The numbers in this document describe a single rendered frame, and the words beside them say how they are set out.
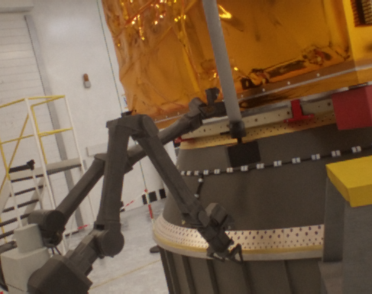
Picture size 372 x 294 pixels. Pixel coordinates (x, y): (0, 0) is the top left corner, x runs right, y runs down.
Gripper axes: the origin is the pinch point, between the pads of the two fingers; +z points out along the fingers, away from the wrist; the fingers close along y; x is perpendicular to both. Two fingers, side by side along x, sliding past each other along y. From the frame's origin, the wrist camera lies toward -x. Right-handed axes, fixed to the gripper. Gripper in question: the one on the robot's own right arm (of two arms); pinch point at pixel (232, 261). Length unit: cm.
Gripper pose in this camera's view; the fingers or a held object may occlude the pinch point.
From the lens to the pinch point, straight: 169.3
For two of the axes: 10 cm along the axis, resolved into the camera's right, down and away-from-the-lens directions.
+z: 5.6, 7.4, 3.6
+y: -6.3, 1.0, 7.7
